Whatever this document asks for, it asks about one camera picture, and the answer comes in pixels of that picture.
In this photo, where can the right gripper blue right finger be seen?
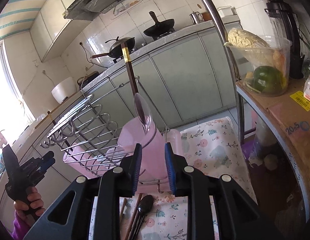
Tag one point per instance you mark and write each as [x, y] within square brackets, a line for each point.
[169, 159]

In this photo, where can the open black wok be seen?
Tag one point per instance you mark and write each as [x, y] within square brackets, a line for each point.
[159, 28]

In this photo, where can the black spoon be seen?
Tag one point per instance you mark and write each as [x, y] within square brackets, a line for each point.
[144, 207]

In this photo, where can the clear plastic vegetable container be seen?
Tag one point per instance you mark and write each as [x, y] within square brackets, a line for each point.
[270, 60]

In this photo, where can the metal wire utensil rack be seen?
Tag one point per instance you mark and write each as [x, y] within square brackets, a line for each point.
[96, 121]

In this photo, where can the lidded black wok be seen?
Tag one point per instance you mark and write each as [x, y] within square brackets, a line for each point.
[115, 51]

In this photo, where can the black blender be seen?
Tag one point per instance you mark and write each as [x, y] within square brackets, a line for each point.
[284, 25]

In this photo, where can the pink cup left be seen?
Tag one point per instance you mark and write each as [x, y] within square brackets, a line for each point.
[89, 163]

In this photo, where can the black electric hotplate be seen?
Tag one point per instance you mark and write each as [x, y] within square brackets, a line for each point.
[83, 81]

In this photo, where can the napa cabbage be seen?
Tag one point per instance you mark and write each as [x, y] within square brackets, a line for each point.
[245, 39]

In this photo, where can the metal shelf rack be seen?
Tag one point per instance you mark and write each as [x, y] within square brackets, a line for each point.
[288, 121]

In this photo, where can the pink cup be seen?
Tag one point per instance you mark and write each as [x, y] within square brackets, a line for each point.
[132, 133]
[89, 163]

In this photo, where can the metal kettle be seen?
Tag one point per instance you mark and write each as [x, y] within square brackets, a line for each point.
[196, 17]

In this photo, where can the pink drip tray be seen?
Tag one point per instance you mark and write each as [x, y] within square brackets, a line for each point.
[175, 139]

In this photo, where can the person's left hand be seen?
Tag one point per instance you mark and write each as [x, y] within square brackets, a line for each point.
[34, 201]

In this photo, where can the metal spoon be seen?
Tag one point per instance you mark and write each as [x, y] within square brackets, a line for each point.
[143, 112]

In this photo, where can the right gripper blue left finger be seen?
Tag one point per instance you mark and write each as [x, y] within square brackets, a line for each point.
[135, 167]

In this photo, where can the floral table cloth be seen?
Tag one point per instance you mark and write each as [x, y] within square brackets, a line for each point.
[213, 148]

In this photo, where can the brown chopstick gold band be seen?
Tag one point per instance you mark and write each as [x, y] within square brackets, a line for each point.
[129, 68]

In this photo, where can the white rice cooker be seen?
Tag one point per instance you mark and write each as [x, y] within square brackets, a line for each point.
[64, 89]

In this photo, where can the pink cup right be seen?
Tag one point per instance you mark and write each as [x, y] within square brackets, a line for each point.
[132, 133]

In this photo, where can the green bell pepper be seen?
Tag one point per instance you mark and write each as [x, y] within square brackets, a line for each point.
[268, 80]

